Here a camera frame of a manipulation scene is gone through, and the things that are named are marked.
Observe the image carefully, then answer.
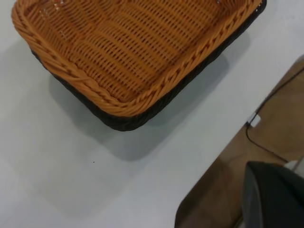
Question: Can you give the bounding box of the orange woven wicker basket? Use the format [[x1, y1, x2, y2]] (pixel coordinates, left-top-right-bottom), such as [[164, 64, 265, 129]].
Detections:
[[11, 0, 268, 117]]

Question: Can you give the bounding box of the thin black floor cable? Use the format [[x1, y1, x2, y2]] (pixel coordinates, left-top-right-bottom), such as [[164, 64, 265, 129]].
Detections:
[[245, 70, 304, 163]]

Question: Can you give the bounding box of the black woven wicker basket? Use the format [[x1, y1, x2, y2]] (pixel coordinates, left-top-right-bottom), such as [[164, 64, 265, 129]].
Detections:
[[30, 0, 268, 133]]

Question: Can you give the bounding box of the small white cable clip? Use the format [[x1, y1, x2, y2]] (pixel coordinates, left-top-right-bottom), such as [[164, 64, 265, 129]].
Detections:
[[247, 114, 261, 128]]

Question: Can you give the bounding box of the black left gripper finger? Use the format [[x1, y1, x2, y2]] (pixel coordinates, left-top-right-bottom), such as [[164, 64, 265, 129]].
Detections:
[[241, 161, 304, 228]]

